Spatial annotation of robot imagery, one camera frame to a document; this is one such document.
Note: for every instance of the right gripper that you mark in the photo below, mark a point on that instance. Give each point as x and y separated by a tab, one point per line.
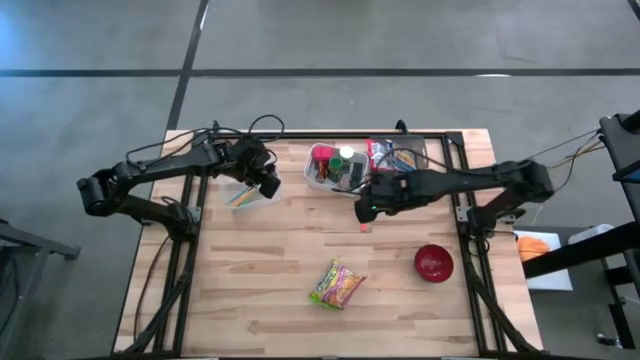
405	190

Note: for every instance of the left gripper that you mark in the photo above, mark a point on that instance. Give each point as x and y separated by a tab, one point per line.
252	157

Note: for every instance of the clear plastic bin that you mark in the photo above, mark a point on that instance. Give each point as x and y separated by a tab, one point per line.
223	187

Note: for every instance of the green lid spice jar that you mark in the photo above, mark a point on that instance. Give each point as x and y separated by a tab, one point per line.
336	163

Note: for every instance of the red white snack packet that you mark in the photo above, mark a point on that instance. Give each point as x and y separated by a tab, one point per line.
376	152

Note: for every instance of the bagel seasoning jar white lid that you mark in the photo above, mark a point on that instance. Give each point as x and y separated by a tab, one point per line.
347	152

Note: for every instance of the smoked paprika tin red lid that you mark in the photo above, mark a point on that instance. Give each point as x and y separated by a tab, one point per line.
323	153

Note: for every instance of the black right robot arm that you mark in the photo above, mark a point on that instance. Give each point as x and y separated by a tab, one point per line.
500	175

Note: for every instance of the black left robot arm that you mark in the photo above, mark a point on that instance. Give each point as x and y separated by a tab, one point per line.
150	165

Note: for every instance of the white plastic bin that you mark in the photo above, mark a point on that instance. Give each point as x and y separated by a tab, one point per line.
364	156

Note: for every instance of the lime shrimp ramen packet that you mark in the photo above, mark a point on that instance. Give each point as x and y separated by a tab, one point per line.
337	287

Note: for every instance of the red bowl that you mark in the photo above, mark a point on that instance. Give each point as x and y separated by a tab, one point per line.
433	263

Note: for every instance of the dark grey plastic bin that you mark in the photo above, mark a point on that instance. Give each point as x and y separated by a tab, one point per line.
422	145

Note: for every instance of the orange object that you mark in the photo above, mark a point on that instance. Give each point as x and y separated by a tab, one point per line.
532	248

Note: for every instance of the white sheet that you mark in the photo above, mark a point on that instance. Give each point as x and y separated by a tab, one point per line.
550	280

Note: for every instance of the white container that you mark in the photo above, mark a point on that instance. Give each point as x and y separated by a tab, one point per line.
590	232

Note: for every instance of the grey metal table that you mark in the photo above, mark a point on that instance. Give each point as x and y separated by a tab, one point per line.
35	245

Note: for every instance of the black cart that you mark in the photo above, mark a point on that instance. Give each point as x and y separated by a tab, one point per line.
620	145

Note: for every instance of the small black object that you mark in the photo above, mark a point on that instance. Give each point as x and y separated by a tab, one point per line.
610	341

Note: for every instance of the black table frame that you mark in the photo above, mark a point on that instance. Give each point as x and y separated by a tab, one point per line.
300	135

